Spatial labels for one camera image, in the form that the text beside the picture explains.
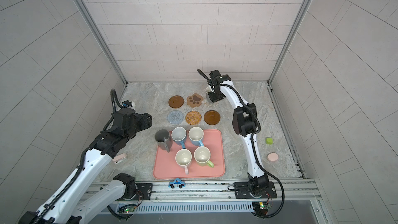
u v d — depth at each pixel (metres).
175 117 0.96
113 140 0.49
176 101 1.05
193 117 0.96
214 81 0.75
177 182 0.72
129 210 0.64
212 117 0.97
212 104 1.02
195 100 1.05
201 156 0.81
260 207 0.68
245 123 0.61
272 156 0.81
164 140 0.83
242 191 0.71
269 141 0.86
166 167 0.78
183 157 0.80
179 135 0.85
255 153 0.62
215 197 0.71
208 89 0.96
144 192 0.71
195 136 0.87
